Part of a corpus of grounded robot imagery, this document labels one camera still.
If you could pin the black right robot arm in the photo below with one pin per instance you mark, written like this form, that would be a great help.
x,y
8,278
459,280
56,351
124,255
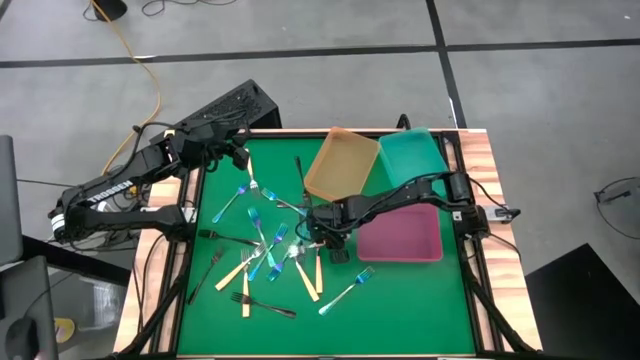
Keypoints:
x,y
390,197

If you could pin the silver spoon at left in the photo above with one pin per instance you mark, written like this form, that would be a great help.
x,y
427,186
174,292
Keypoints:
x,y
265,305

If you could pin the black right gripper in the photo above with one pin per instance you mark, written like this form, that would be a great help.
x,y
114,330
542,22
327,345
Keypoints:
x,y
325,225

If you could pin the yellow purple floor sticker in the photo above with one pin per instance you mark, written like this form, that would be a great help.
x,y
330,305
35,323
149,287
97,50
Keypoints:
x,y
65,330

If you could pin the silver metal fork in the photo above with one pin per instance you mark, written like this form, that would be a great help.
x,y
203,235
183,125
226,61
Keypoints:
x,y
277,267

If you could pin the black computer mouse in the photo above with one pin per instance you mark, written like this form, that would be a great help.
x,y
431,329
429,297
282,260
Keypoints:
x,y
20,340

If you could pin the thin blue knife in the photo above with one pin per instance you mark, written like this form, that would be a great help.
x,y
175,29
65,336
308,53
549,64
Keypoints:
x,y
260,232

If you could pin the pink plastic bin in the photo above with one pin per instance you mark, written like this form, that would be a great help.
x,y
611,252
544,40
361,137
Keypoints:
x,y
400,235

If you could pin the black round stand base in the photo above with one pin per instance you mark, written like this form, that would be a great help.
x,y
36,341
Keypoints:
x,y
110,7

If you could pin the teal plastic bin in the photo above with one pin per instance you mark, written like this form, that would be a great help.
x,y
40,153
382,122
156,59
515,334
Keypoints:
x,y
410,155

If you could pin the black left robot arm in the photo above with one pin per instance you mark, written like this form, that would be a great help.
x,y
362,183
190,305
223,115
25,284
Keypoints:
x,y
115,187

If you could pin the black floor panel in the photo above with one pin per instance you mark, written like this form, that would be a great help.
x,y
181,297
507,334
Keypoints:
x,y
590,310

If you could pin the grey computer desk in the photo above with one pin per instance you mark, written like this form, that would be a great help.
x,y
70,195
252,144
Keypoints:
x,y
30,300

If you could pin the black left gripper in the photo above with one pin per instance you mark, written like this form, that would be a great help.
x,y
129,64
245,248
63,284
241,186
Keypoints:
x,y
205,145

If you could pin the black metal fork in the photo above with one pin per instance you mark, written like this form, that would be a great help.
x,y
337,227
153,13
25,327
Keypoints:
x,y
205,277
230,238

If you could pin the orange plastic bin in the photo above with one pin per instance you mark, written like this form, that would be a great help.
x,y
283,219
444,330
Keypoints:
x,y
340,165

